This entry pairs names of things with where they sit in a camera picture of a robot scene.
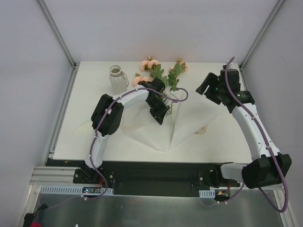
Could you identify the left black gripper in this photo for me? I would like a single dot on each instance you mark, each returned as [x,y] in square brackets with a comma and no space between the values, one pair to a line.
[157,108]

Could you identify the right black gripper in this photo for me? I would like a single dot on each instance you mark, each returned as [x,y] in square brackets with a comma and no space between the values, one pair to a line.
[213,87]

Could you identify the white wrapping paper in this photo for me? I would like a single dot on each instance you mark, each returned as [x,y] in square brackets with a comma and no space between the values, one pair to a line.
[179,124]

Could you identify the pink rose stem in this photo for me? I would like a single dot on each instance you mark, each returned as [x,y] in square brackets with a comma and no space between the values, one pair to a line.
[178,68]
[138,78]
[154,68]

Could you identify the cream ribbon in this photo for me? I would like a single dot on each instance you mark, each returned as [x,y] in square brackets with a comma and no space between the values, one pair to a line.
[87,125]

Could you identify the pink rose stem top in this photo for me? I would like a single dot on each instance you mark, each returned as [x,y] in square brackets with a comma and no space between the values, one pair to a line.
[154,68]

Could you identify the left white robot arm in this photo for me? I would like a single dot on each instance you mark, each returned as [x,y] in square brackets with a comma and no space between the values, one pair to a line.
[107,116]

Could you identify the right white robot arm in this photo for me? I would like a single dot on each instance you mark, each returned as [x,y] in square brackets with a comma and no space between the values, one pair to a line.
[268,164]

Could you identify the white ribbed ceramic vase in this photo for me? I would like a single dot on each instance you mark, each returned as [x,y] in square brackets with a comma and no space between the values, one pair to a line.
[118,79]

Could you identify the red black object corner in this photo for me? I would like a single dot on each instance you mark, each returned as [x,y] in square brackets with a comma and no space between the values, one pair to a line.
[29,219]

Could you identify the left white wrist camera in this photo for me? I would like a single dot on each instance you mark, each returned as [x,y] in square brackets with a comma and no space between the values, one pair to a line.
[173,98]

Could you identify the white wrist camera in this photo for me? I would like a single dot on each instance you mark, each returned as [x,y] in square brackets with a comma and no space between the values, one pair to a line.
[230,66]
[173,98]

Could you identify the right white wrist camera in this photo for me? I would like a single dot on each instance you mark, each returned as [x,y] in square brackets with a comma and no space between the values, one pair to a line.
[230,66]

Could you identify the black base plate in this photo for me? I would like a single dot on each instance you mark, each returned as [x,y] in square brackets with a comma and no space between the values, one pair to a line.
[149,178]

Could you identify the right white cable duct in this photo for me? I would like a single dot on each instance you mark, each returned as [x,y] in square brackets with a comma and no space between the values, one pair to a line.
[207,194]

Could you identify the white cable duct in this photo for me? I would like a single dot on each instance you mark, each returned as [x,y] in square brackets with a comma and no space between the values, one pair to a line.
[207,194]
[75,190]

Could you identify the right aluminium frame post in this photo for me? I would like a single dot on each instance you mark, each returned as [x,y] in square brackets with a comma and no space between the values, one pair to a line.
[269,20]

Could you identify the aluminium frame post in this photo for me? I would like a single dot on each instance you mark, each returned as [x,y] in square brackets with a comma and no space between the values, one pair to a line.
[55,30]
[269,20]

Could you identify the left white cable duct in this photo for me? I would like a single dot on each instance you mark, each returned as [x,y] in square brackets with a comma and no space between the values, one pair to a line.
[75,190]

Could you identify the left aluminium frame post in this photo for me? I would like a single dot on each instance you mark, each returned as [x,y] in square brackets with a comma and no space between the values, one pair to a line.
[55,30]

